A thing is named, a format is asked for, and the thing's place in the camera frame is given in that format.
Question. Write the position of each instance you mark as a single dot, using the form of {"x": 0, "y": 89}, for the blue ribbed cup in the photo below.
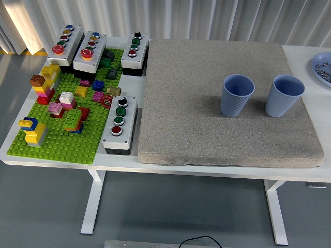
{"x": 279, "y": 103}
{"x": 232, "y": 103}

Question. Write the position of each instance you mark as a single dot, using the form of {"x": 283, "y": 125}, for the grey-brown mat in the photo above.
{"x": 186, "y": 103}

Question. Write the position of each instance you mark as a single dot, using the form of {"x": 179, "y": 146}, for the four-button control box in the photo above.
{"x": 108, "y": 139}
{"x": 129, "y": 60}

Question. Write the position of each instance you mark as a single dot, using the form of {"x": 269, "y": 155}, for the brass pipe fitting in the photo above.
{"x": 113, "y": 91}

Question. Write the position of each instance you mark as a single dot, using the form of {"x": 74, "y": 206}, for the red valve handwheel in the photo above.
{"x": 106, "y": 101}

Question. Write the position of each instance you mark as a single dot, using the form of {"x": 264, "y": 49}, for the dark green brick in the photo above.
{"x": 105, "y": 62}

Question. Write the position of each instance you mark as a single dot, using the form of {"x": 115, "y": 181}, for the dark grey cylinder part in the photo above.
{"x": 109, "y": 54}

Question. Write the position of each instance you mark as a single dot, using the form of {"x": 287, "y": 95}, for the small magenta brick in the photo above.
{"x": 84, "y": 83}

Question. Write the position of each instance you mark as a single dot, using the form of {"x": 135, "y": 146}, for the green brick stack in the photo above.
{"x": 72, "y": 118}

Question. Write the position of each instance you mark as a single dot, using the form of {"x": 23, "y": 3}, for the five-button control box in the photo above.
{"x": 68, "y": 47}
{"x": 97, "y": 51}

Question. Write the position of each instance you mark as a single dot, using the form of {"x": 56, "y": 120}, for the white table leg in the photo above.
{"x": 275, "y": 211}
{"x": 93, "y": 201}

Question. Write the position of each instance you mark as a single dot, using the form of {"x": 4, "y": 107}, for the white curtain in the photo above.
{"x": 155, "y": 15}

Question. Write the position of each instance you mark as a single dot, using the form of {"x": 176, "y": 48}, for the green brick baseplate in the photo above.
{"x": 57, "y": 147}

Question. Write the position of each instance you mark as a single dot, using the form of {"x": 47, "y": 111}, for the pink white red brick stack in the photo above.
{"x": 54, "y": 108}

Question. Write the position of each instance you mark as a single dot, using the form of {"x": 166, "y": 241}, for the brown yellow red brick tower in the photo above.
{"x": 44, "y": 94}

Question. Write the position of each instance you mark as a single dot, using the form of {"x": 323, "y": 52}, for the yellow white brick tower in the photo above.
{"x": 50, "y": 71}

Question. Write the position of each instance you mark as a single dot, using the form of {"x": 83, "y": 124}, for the blue yellow grey brick stack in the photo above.
{"x": 35, "y": 135}

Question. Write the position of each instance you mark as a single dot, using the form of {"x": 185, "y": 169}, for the blue plate with metal nuts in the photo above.
{"x": 316, "y": 60}

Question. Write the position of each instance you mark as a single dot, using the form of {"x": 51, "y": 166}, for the metal bracket under table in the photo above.
{"x": 315, "y": 185}

